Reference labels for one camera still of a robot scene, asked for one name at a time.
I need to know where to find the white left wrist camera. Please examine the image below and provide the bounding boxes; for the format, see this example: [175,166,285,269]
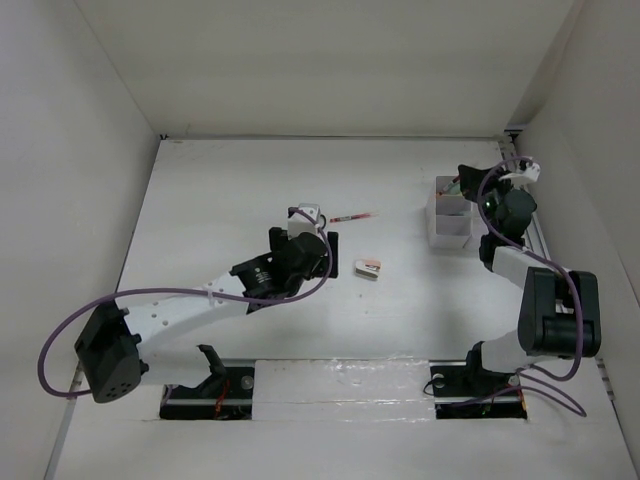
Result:
[287,203,321,238]

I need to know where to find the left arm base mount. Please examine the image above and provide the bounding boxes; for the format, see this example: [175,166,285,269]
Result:
[159,345,256,421]

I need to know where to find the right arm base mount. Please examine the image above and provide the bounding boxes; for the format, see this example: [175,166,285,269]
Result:
[423,350,528,420]

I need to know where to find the red pen refill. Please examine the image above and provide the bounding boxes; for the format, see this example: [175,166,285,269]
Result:
[329,212,378,224]

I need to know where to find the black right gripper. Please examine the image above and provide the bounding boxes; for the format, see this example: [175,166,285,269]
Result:
[459,163,516,235]

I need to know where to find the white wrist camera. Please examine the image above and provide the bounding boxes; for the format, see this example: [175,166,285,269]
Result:
[287,203,321,238]
[499,159,541,188]

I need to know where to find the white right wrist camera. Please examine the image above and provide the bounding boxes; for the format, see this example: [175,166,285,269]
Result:
[499,159,541,188]

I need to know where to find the pink white mini stapler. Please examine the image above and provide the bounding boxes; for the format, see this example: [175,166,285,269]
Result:
[354,259,381,280]

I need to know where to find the green pen refill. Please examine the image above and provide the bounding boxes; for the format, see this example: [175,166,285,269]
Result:
[442,183,461,195]

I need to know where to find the white compartment organizer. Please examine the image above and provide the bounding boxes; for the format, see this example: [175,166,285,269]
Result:
[425,175,487,251]

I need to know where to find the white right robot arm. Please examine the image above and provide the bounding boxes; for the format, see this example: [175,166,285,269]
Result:
[458,157,602,394]

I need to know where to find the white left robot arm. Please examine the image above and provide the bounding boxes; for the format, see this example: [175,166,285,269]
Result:
[75,227,339,404]

